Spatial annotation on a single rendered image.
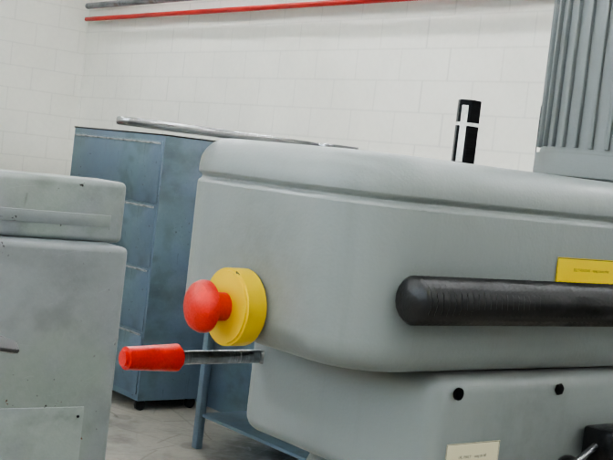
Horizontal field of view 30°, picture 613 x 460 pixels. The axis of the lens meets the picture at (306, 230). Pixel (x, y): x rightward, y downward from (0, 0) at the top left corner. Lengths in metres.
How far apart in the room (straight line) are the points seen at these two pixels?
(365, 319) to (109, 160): 8.08
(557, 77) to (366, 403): 0.43
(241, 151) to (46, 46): 9.86
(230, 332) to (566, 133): 0.44
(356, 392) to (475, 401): 0.10
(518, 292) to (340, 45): 7.01
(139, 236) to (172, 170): 0.56
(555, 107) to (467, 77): 5.75
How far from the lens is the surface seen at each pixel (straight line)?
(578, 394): 1.00
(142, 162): 8.43
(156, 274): 8.28
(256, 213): 0.88
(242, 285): 0.86
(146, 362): 0.96
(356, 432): 0.94
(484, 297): 0.82
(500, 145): 6.67
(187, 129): 0.97
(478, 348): 0.88
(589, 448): 0.99
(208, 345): 7.42
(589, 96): 1.15
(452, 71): 7.01
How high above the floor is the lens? 1.87
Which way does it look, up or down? 3 degrees down
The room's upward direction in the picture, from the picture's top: 7 degrees clockwise
